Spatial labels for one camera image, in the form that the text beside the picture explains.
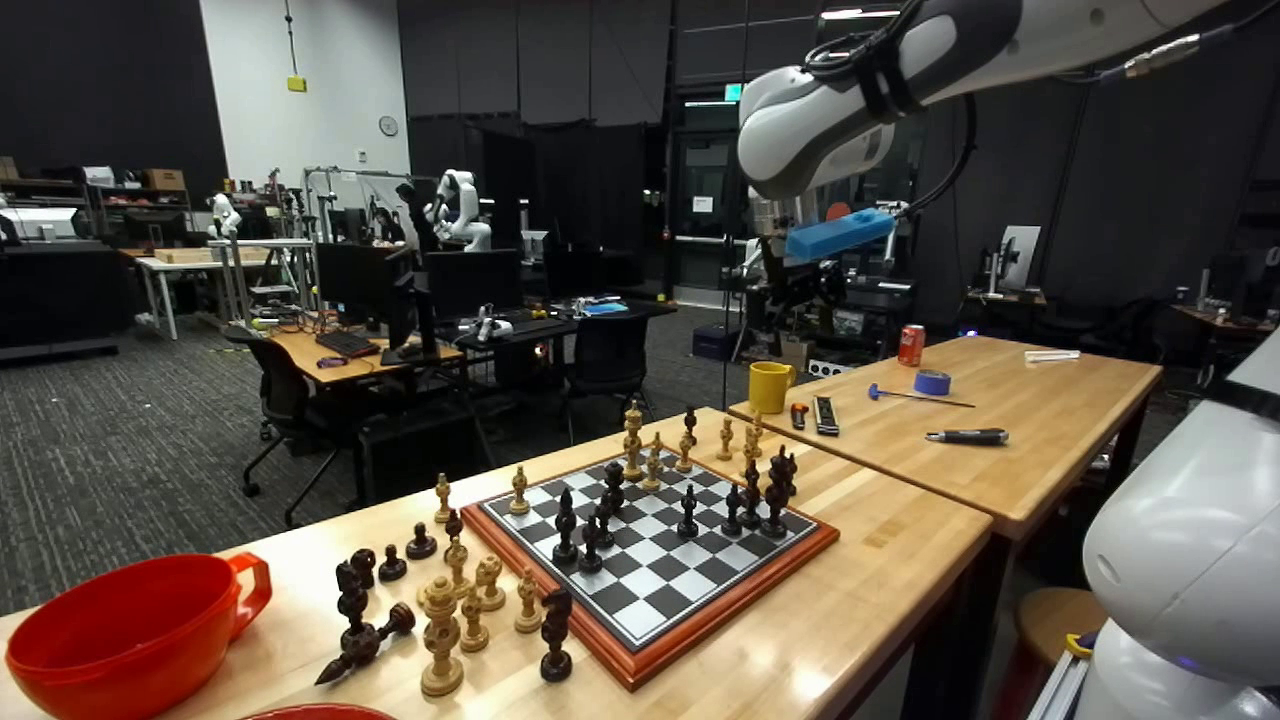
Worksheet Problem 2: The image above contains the large black chess piece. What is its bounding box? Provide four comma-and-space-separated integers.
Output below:
760, 440, 803, 541
330, 543, 381, 632

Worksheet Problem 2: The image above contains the round wooden stool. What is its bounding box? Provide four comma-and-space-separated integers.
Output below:
1016, 584, 1112, 671

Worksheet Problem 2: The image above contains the framed picture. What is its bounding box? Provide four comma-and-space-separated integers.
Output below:
995, 221, 1047, 295

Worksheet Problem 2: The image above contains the black computer monitor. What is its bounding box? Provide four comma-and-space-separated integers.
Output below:
310, 235, 431, 338

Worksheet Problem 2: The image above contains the black chess piece lying down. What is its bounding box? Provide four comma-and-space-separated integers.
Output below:
310, 622, 390, 692

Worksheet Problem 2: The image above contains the chessboard with red wooden frame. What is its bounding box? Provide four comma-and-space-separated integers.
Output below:
458, 448, 842, 692

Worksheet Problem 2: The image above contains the blue wrist camera box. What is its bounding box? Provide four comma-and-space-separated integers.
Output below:
780, 204, 898, 270

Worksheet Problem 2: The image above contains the black office chair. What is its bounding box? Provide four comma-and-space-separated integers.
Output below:
214, 323, 350, 524

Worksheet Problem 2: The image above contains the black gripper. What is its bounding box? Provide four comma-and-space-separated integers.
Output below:
742, 247, 821, 363

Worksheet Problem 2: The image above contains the red bowl with handle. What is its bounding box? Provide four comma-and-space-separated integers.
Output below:
3, 548, 276, 720

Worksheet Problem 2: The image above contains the black keyboard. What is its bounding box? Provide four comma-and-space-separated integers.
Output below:
310, 329, 385, 362

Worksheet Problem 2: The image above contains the blue handled T tool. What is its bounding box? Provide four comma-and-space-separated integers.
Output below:
862, 380, 975, 414

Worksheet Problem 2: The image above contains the yellow cup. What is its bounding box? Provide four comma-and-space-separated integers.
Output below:
742, 357, 794, 422

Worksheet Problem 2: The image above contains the tall beige chess piece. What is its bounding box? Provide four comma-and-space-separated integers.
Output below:
614, 396, 648, 489
415, 574, 472, 701

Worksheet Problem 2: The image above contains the wooden office desk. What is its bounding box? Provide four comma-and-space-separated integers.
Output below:
263, 323, 472, 391

